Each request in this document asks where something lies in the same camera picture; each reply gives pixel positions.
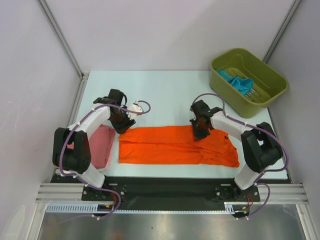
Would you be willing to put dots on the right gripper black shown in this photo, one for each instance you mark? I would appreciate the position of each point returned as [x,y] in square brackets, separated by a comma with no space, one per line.
[198,136]

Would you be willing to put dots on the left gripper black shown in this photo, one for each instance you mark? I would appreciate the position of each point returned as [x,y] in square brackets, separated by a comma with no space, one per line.
[122,127]

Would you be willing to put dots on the orange t shirt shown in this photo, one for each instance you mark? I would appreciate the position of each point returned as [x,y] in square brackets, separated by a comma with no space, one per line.
[175,145]

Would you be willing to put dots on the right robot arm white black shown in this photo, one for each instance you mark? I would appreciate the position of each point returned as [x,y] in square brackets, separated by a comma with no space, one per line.
[261,149]

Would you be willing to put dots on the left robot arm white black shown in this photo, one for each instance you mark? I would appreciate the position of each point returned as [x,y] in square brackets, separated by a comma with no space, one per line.
[71,147]

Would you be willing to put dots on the folded pink t shirt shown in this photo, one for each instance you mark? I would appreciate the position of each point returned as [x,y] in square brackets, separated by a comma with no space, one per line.
[100,144]

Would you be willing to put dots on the folded white t shirt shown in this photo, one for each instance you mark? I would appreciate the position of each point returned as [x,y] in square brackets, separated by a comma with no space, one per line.
[102,169]

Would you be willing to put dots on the teal t shirt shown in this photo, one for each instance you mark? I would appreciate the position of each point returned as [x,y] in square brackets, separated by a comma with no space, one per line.
[243,85]

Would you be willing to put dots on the olive green plastic basket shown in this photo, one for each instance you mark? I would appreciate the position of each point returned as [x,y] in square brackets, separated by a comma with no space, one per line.
[268,84]

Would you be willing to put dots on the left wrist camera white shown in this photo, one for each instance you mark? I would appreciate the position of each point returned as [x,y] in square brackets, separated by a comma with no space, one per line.
[134,110]

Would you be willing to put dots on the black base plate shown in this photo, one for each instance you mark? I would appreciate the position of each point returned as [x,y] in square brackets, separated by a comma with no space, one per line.
[190,193]

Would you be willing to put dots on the grey slotted cable duct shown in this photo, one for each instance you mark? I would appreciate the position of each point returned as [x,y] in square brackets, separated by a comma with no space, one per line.
[222,208]

